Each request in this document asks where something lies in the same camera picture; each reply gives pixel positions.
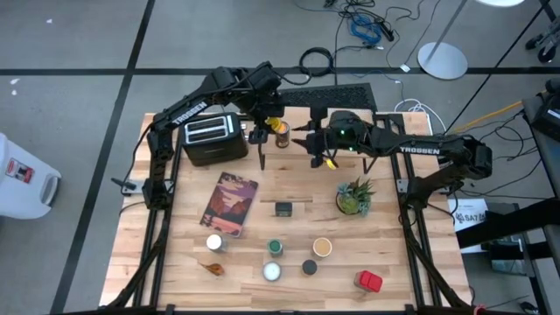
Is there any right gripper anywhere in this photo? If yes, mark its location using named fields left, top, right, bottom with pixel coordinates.
left=291, top=107, right=377, bottom=170

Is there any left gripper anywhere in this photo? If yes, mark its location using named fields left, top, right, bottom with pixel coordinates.
left=239, top=87, right=286, bottom=145

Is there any yellow-lid spice jar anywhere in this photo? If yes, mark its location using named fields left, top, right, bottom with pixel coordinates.
left=274, top=121, right=291, bottom=149

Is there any white-lid spice jar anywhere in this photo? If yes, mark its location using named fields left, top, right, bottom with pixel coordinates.
left=206, top=234, right=228, bottom=254

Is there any black toaster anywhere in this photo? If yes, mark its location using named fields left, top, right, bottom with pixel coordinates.
left=179, top=112, right=250, bottom=167

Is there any black mesh panel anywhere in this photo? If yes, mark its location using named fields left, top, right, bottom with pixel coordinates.
left=275, top=82, right=378, bottom=114

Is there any landscape cover book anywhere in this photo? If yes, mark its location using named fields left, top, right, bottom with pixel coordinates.
left=199, top=171, right=259, bottom=238

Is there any potted succulent plant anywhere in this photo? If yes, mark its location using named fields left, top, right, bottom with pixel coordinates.
left=335, top=177, right=376, bottom=218

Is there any round tan-top tin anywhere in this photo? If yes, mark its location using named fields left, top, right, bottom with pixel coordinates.
left=311, top=236, right=333, bottom=259

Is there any floral candle tin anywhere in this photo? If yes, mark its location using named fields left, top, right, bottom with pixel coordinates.
left=262, top=261, right=283, bottom=283

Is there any grey lamp stand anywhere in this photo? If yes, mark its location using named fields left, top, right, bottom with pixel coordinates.
left=416, top=0, right=469, bottom=81

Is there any red-lid spice jar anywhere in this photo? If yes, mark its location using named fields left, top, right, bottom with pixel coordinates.
left=353, top=269, right=384, bottom=294

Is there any white paper sign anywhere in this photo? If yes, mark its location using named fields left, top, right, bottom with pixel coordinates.
left=446, top=199, right=489, bottom=255

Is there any black metal stand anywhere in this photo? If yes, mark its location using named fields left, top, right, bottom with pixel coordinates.
left=454, top=199, right=560, bottom=263

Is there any white lamp shade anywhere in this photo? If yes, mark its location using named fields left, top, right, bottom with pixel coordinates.
left=474, top=0, right=526, bottom=8

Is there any white plastic bin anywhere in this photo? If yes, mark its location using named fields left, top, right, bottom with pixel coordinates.
left=0, top=132, right=62, bottom=220

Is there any black device box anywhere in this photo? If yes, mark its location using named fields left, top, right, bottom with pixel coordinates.
left=528, top=94, right=560, bottom=142

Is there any coiled black cable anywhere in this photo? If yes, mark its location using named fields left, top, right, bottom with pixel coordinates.
left=298, top=46, right=336, bottom=79

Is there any black table frame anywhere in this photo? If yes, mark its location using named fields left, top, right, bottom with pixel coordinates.
left=99, top=112, right=473, bottom=315

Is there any white cable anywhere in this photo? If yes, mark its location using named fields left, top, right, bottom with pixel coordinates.
left=393, top=98, right=447, bottom=132

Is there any blue cable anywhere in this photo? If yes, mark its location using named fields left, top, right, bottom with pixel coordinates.
left=348, top=15, right=384, bottom=45

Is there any black cable bundle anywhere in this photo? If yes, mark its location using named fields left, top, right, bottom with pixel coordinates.
left=291, top=0, right=438, bottom=74

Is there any yellow cable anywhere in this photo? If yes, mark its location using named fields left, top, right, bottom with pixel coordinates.
left=445, top=101, right=524, bottom=135

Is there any black caster wheel frame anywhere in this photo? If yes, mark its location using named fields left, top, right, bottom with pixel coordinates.
left=524, top=25, right=560, bottom=65

